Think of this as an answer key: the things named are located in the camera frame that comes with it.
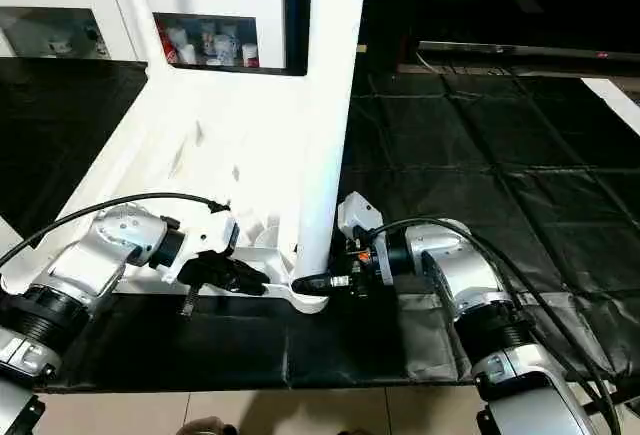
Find white bottle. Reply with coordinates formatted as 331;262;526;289
212;31;233;66

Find white plastic table top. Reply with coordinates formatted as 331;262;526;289
0;63;346;314

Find black work mat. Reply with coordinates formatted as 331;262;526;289
0;55;640;394

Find red bottle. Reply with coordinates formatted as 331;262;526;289
158;23;177;64

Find white plastic table leg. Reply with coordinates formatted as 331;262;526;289
115;0;171;76
0;217;23;256
292;0;371;296

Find white glass door cabinet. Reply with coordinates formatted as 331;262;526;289
0;0;289;71

